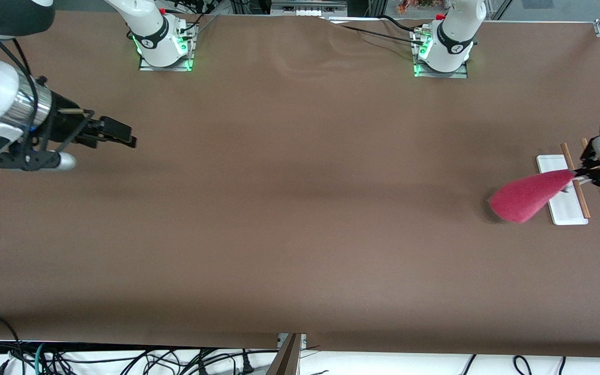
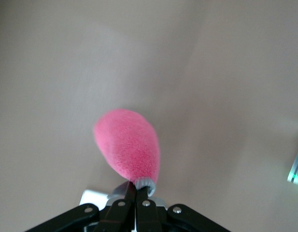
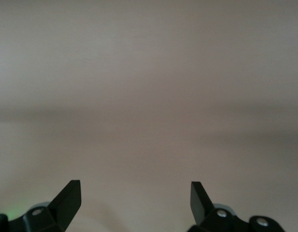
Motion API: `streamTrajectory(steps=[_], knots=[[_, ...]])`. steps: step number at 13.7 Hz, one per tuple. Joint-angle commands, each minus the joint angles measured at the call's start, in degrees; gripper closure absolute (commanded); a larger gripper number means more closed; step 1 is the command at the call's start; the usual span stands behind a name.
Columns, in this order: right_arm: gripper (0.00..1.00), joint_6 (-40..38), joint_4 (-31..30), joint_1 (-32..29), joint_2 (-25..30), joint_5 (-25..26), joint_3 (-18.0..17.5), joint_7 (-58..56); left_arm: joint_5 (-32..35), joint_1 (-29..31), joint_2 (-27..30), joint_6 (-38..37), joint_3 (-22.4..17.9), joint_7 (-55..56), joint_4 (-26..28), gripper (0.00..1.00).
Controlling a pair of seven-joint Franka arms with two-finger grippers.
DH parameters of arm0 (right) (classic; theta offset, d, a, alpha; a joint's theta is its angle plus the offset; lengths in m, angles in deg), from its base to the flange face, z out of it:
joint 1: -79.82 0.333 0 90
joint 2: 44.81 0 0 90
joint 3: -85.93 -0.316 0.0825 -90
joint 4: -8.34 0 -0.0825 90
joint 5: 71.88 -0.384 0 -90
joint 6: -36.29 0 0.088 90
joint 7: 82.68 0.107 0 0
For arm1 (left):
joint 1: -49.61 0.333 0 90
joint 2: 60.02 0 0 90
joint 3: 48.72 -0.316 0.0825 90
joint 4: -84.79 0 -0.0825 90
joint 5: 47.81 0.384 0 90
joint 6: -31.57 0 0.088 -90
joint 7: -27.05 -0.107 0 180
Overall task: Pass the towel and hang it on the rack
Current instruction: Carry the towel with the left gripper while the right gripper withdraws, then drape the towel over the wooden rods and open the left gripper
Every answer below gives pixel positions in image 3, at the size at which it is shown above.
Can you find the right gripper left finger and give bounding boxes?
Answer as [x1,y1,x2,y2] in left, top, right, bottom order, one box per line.
[22,180,82,232]

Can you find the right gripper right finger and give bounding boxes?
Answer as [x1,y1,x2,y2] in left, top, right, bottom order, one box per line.
[187,181,248,232]

